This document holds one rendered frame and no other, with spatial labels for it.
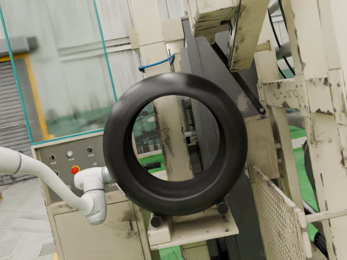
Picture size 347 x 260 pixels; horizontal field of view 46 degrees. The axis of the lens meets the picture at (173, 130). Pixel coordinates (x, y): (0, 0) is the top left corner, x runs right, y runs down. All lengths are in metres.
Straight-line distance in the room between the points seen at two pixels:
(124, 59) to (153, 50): 8.83
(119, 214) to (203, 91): 1.12
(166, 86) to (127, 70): 9.21
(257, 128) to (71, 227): 1.26
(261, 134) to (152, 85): 0.63
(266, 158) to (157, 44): 0.76
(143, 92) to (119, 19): 9.41
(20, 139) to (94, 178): 8.88
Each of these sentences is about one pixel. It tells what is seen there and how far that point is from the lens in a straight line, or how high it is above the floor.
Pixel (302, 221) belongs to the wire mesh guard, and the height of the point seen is 0.98.
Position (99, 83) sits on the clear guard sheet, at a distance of 2.40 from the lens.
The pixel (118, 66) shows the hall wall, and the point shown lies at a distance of 10.79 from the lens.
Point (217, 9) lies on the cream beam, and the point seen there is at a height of 1.64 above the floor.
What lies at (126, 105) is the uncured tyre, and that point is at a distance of 1.61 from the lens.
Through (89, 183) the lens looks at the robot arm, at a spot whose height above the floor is 1.05.
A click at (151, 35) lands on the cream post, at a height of 1.69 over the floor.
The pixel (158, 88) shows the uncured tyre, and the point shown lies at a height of 1.43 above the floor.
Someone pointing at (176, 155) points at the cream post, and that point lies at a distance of 2.01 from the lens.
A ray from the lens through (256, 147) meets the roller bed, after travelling 1.97.
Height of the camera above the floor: 1.40
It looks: 5 degrees down
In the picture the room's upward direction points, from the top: 12 degrees counter-clockwise
